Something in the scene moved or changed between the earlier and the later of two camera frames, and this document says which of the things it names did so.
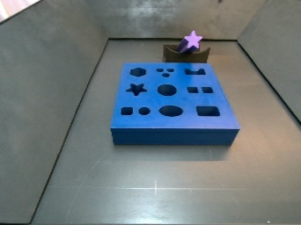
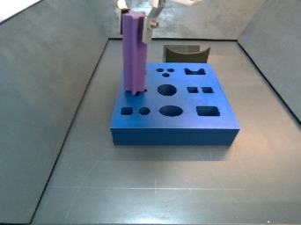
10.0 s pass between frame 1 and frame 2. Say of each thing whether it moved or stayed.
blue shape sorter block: stayed
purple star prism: moved
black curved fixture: stayed
